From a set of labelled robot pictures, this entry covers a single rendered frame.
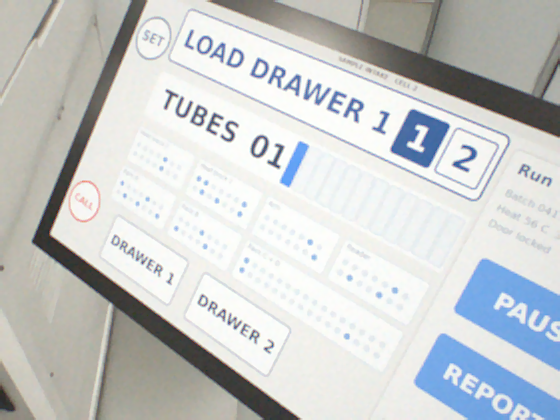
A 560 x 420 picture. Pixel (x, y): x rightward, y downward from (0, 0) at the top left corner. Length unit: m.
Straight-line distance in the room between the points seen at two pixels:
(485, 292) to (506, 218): 0.05
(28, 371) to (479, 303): 0.79
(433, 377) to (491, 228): 0.11
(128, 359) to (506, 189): 1.36
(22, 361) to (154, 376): 0.65
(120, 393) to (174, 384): 0.15
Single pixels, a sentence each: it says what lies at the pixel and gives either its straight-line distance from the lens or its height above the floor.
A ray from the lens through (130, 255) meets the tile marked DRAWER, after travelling 0.50.
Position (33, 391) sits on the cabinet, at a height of 0.47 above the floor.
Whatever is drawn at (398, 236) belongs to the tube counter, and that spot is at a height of 1.10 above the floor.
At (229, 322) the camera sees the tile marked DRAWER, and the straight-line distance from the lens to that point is 0.45.
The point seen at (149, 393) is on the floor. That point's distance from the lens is 1.55.
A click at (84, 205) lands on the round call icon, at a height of 1.01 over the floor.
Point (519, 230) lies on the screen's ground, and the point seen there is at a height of 1.13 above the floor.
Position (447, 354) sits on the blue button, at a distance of 0.39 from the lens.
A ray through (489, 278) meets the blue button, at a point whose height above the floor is 1.10.
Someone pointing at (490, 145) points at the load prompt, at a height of 1.17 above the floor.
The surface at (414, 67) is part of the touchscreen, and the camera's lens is 0.41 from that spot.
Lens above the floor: 1.37
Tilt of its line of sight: 44 degrees down
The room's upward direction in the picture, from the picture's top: 5 degrees clockwise
